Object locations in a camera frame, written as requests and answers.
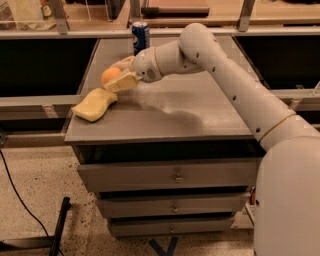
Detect metal rail frame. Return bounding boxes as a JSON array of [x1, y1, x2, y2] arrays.
[[0, 0, 320, 38]]

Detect yellow sponge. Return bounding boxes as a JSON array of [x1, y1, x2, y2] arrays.
[[72, 88, 118, 122]]

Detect black floor cable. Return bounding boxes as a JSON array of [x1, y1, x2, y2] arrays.
[[0, 148, 64, 256]]

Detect orange fruit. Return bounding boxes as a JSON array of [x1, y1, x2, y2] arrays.
[[101, 67, 121, 85]]

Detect grey drawer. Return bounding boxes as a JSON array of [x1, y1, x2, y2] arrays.
[[78, 158, 259, 192], [97, 192, 249, 219], [108, 217, 234, 237]]

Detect blue Pepsi soda can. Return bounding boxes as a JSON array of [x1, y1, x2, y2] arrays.
[[132, 21, 150, 55]]

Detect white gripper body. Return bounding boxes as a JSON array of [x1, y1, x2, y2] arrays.
[[131, 47, 163, 83]]

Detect cardboard box with snacks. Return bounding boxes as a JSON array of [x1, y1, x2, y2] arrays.
[[232, 187, 256, 229]]

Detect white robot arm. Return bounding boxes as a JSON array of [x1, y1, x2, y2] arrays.
[[116, 23, 320, 256]]

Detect middle grey drawer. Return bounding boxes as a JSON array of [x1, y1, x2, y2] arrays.
[[97, 192, 249, 219]]

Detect top grey drawer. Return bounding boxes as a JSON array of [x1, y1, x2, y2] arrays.
[[78, 158, 259, 192]]

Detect bottom grey drawer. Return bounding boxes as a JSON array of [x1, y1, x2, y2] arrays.
[[108, 217, 234, 237]]

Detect black metal stand leg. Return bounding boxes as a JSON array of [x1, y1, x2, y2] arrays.
[[0, 197, 71, 256]]

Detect grey drawer cabinet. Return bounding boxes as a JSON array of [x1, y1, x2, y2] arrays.
[[64, 35, 268, 238]]

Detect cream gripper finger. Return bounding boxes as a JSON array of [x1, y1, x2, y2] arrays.
[[112, 55, 134, 71], [104, 72, 142, 93]]

